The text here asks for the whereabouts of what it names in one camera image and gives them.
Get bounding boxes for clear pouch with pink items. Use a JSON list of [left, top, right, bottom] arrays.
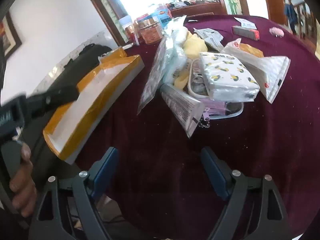
[[187, 57, 245, 121]]

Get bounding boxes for orange snack packet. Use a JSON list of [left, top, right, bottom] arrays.
[[239, 43, 264, 58]]

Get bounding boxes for foil sachet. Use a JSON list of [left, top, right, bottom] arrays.
[[193, 27, 225, 52]]

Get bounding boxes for clear plastic bag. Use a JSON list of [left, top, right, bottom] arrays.
[[137, 15, 188, 116]]

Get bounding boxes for cardboard box with yellow tape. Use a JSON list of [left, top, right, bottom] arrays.
[[42, 49, 145, 165]]

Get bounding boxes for glass jar with orange contents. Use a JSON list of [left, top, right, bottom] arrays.
[[137, 18, 163, 45]]

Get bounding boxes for lemon print tissue pack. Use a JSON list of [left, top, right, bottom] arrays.
[[199, 52, 261, 103]]

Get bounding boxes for orange boxed goods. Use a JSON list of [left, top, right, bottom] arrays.
[[118, 15, 137, 43]]

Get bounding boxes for wooden sideboard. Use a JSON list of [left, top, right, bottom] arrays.
[[169, 1, 228, 18]]

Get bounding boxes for yellow towel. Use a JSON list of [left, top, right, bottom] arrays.
[[174, 27, 208, 90]]

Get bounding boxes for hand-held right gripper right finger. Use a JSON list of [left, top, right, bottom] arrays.
[[201, 147, 293, 240]]

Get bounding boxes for white paper sachet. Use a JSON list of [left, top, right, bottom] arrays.
[[234, 17, 258, 30]]

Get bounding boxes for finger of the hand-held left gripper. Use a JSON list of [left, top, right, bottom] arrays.
[[26, 85, 80, 120]]

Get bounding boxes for white zip bag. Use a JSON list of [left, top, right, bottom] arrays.
[[222, 38, 291, 104]]

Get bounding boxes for framed wall picture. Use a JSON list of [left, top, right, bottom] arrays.
[[0, 12, 23, 61]]

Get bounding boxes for black bag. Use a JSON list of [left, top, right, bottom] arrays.
[[63, 43, 113, 81]]

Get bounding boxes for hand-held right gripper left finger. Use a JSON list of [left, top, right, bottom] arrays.
[[29, 147, 120, 240]]

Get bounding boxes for person's left hand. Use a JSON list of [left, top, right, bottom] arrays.
[[9, 142, 37, 218]]

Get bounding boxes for grey box with red end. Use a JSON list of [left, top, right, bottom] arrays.
[[231, 25, 260, 41]]

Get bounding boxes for plastic bottle with blue label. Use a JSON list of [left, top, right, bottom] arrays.
[[149, 3, 173, 30]]

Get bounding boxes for grey tube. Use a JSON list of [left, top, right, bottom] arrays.
[[160, 83, 206, 138]]

